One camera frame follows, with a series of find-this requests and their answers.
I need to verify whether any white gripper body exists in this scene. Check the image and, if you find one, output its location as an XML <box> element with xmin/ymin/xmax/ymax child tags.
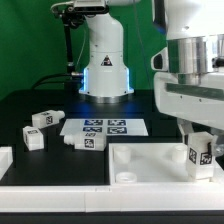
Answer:
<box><xmin>154</xmin><ymin>72</ymin><xmax>224</xmax><ymax>130</ymax></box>

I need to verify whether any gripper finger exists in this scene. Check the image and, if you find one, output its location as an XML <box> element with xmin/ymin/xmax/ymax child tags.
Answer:
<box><xmin>178</xmin><ymin>120</ymin><xmax>194</xmax><ymax>144</ymax></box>

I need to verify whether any white square tabletop part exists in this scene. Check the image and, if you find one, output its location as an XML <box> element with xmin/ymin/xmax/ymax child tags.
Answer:
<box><xmin>108</xmin><ymin>142</ymin><xmax>224</xmax><ymax>186</ymax></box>

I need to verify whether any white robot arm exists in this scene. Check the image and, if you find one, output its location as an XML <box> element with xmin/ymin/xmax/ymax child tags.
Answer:
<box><xmin>79</xmin><ymin>0</ymin><xmax>224</xmax><ymax>135</ymax></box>

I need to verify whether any white tag sheet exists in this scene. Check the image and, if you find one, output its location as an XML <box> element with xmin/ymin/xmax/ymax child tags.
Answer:
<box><xmin>61</xmin><ymin>119</ymin><xmax>148</xmax><ymax>136</ymax></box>

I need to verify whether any white U-shaped fence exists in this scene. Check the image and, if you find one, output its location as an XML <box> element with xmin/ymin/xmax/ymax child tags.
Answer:
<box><xmin>0</xmin><ymin>145</ymin><xmax>224</xmax><ymax>212</ymax></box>

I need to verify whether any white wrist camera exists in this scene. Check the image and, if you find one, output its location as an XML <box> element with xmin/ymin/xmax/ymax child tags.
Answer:
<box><xmin>151</xmin><ymin>48</ymin><xmax>169</xmax><ymax>71</ymax></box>

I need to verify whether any black cable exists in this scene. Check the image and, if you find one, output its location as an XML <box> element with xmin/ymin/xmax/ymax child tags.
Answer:
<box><xmin>31</xmin><ymin>73</ymin><xmax>73</xmax><ymax>90</ymax></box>

